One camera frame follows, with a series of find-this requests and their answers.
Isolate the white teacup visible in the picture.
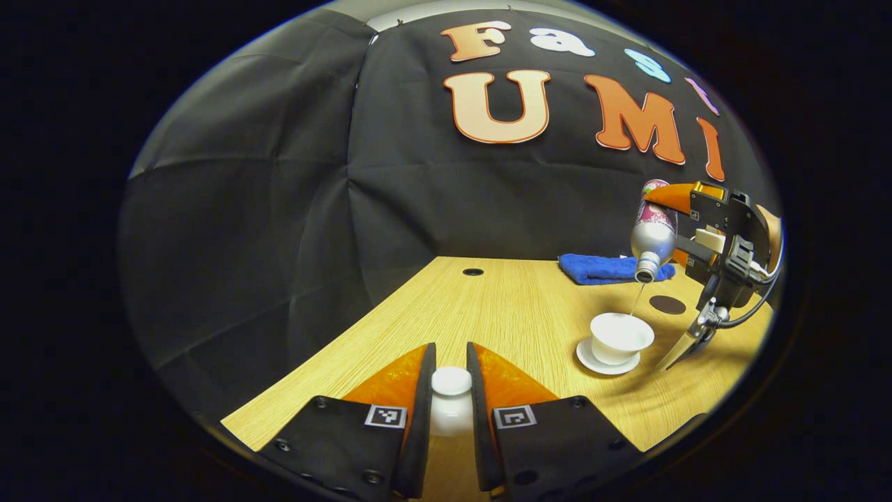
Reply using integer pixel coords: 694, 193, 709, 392
590, 312, 656, 366

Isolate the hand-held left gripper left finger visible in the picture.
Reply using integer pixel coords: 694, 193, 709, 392
258, 342, 438, 500

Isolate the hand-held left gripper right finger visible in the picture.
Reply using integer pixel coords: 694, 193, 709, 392
466, 341, 645, 500

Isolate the black backdrop cloth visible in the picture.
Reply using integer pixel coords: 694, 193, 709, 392
118, 7, 781, 419

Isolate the white saucer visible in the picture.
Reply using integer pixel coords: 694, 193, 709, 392
576, 338, 642, 376

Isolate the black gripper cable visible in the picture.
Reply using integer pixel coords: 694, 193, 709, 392
718, 244, 785, 330

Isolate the blue towel cloth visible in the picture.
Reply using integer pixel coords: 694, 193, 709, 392
558, 253, 676, 286

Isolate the white teacup lid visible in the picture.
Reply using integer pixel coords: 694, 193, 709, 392
430, 366, 474, 437

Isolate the silver water bottle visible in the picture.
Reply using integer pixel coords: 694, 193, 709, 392
630, 179, 679, 284

